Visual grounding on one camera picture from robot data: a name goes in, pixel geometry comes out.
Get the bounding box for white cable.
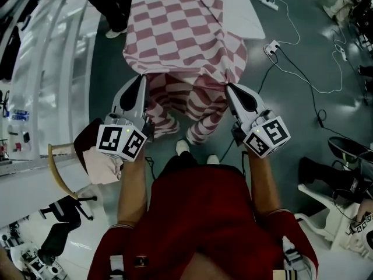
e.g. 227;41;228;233
273;0;301;46
275;29;349;95

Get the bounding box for person's black trousers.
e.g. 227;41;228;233
161;151;244;176

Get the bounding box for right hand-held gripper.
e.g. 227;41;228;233
226;83;292;159

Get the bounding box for wooden chair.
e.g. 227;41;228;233
48;117;123;201

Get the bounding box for white square power socket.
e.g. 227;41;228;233
263;39;281;55

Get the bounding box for black office chair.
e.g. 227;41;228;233
328;135;373;169

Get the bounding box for white power strip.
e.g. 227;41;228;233
261;0;279;12

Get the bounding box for white metal shelf rack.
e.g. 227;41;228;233
0;0;97;160

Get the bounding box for person's right forearm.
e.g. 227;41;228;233
246;150;285;216

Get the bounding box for pink white checkered cloth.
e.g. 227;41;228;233
122;0;248;146

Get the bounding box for black cable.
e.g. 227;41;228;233
258;47;329;130

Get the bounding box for white plastic chair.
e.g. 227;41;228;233
294;184;364;252

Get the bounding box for person's left shoe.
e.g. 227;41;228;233
176;139;191;155

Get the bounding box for red polo shirt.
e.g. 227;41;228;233
90;163;320;280

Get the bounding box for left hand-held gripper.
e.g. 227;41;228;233
96;75;154;162

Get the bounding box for person's left forearm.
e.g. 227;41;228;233
116;149;149;229

